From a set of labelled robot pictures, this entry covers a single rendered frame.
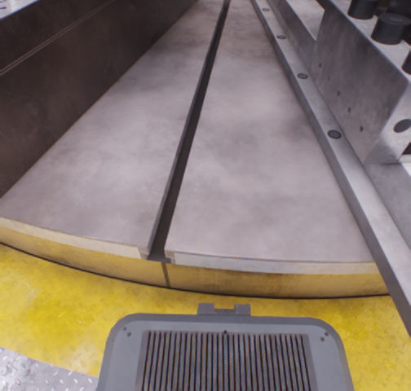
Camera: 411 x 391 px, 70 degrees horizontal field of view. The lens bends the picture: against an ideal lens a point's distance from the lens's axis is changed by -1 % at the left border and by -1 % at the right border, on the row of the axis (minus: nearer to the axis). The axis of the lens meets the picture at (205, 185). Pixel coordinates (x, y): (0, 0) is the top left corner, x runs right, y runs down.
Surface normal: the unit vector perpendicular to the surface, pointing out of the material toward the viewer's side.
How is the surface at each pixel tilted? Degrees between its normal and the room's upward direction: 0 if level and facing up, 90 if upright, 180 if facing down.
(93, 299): 0
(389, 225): 0
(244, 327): 0
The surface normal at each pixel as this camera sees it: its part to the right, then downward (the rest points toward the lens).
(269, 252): 0.00, -0.65
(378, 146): 0.07, 0.76
